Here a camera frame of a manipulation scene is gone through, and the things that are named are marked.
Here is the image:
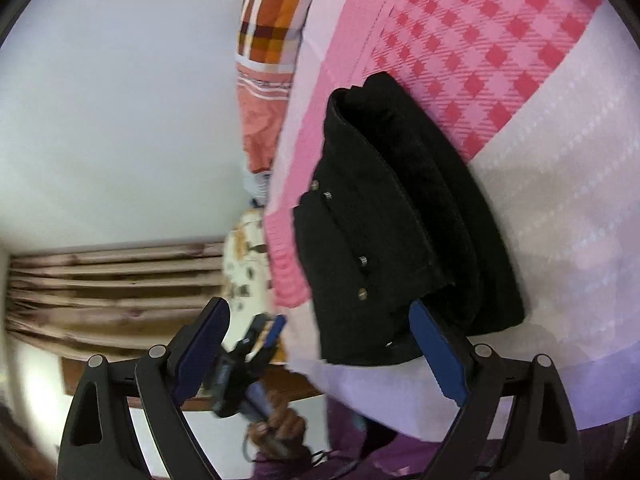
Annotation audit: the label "brown wooden bed frame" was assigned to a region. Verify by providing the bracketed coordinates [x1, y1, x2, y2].
[60, 355, 328, 413]

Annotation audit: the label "white and blue striped packet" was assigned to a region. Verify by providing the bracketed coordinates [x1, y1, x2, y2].
[245, 170, 274, 206]

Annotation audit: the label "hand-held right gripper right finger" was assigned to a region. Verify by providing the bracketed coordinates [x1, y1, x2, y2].
[408, 299, 586, 480]

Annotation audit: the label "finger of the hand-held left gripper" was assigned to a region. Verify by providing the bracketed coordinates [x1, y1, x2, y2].
[245, 314, 288, 361]

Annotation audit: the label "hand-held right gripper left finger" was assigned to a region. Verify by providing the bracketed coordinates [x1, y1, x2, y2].
[56, 296, 232, 480]

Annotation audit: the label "beige patterned curtain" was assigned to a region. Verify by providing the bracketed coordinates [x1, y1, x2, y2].
[5, 242, 226, 361]

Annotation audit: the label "pink checked bedsheet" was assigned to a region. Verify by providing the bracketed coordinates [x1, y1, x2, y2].
[262, 0, 640, 443]

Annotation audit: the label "black pants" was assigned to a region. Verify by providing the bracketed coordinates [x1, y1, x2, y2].
[292, 71, 526, 367]

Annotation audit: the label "purple patterned clothing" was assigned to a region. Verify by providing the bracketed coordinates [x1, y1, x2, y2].
[252, 395, 640, 480]

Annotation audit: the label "cream floral pillow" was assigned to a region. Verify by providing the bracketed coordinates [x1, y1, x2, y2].
[221, 208, 288, 356]

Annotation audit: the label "person's left hand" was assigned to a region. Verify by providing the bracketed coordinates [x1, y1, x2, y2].
[245, 395, 307, 461]

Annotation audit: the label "orange plaid pillow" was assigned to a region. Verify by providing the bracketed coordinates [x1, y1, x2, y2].
[235, 0, 323, 201]

